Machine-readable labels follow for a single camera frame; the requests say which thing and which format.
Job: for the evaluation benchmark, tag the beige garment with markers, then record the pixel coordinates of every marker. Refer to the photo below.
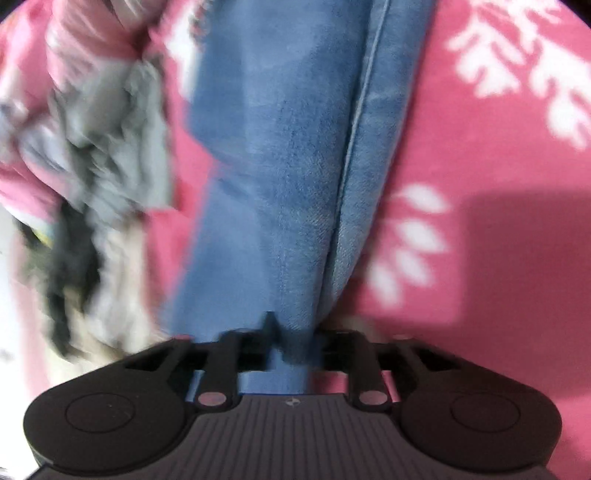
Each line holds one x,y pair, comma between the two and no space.
124,286

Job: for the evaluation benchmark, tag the blue denim jeans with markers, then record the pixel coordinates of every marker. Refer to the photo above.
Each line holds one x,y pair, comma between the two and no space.
277,161

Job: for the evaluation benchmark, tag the dark grey garment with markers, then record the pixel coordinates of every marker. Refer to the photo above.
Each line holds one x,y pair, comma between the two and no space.
74,258

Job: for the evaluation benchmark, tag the pink floral duvet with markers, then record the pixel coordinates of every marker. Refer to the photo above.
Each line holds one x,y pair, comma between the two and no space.
83,41

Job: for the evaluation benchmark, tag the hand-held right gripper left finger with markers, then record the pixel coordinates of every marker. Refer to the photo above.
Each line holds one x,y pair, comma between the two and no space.
265,350

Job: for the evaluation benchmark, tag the light grey garment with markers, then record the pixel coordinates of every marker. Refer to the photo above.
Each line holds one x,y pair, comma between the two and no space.
120,152

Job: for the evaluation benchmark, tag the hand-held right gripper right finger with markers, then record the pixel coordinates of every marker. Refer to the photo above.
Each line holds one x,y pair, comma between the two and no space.
325,350

